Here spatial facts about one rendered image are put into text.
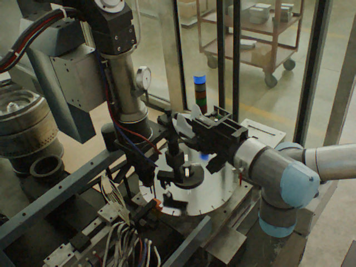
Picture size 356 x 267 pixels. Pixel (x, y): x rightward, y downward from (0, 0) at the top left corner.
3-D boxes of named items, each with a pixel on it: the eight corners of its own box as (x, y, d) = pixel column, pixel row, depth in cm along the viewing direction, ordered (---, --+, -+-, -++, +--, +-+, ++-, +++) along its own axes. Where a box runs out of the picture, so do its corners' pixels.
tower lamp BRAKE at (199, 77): (198, 77, 123) (198, 69, 121) (208, 79, 120) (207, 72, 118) (191, 82, 120) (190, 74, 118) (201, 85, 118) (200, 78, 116)
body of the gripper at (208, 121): (213, 102, 74) (256, 124, 66) (214, 132, 79) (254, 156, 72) (188, 118, 70) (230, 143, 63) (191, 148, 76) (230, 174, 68)
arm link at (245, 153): (270, 166, 69) (245, 187, 65) (253, 156, 72) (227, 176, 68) (273, 139, 64) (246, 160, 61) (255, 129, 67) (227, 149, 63)
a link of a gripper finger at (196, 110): (187, 94, 81) (212, 110, 74) (189, 114, 84) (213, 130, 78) (177, 99, 79) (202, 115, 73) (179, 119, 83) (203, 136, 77)
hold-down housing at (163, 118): (177, 156, 99) (170, 100, 86) (188, 163, 96) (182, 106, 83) (163, 165, 96) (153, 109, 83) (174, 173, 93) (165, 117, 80)
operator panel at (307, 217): (309, 175, 130) (315, 147, 121) (337, 187, 124) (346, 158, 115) (276, 223, 115) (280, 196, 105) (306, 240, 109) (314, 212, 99)
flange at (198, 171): (199, 189, 104) (199, 184, 102) (167, 184, 107) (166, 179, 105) (207, 165, 112) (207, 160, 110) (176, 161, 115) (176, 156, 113)
